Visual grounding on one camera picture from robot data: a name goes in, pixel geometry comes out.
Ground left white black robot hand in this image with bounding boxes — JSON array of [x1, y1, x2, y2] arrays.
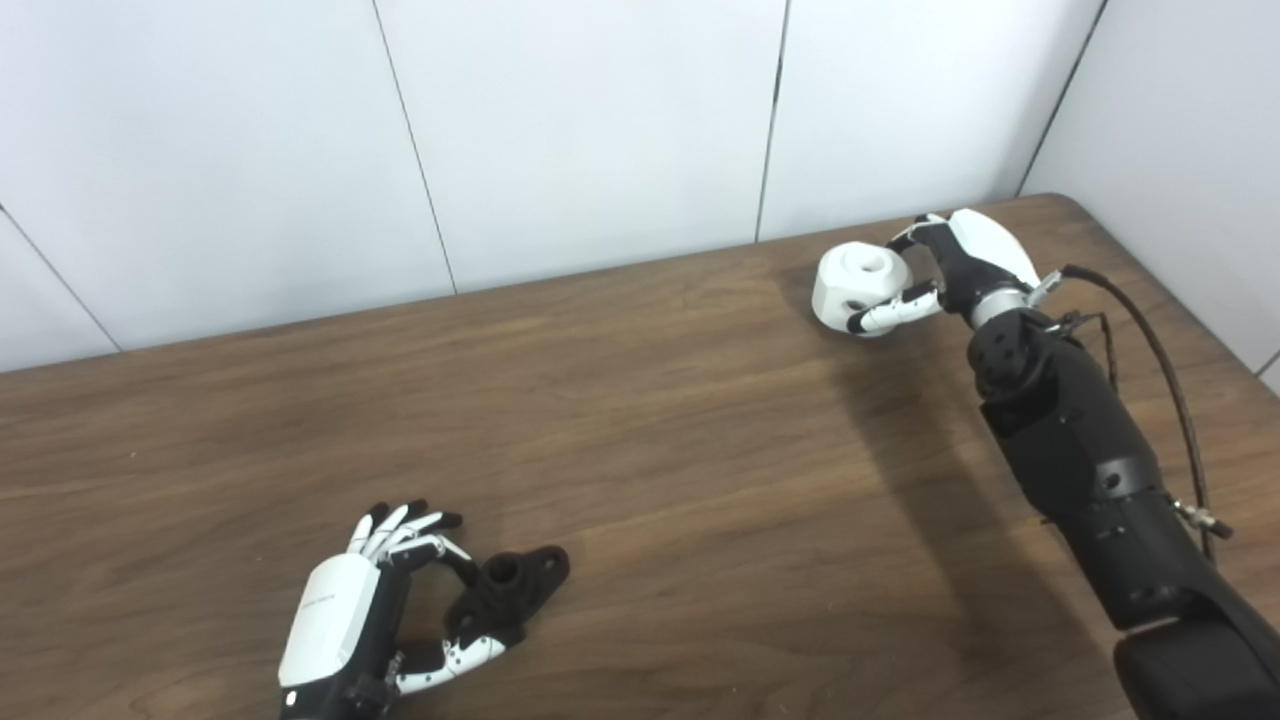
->
[[278, 500, 509, 720]]

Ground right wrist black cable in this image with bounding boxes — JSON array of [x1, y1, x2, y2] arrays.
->
[[1030, 264, 1234, 542]]

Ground round white piece with holes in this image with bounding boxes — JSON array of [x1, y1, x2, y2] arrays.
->
[[812, 243, 916, 338]]

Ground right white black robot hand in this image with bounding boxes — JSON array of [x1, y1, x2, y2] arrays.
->
[[847, 209, 1043, 336]]

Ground thin black wrist wire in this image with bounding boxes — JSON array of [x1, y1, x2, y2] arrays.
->
[[1058, 311, 1119, 393]]

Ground black flanged holder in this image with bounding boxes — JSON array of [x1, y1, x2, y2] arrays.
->
[[445, 545, 571, 646]]

